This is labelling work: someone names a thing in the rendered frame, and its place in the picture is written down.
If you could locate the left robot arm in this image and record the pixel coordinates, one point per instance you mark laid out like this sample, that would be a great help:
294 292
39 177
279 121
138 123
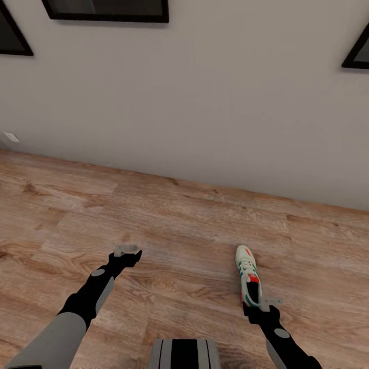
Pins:
56 346

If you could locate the gym shoe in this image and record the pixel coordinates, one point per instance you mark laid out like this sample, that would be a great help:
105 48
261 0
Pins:
251 285

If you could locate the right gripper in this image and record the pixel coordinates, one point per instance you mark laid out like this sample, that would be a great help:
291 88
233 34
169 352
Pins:
257 316

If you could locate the picture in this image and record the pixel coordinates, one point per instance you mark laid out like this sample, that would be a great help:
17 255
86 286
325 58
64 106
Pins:
147 11
359 56

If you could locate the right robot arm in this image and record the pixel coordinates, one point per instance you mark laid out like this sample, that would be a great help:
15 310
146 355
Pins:
281 347

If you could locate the wall socket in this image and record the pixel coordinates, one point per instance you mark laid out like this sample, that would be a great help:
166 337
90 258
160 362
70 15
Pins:
12 137

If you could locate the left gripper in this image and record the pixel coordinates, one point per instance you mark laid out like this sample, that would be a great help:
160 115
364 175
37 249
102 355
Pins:
127 260

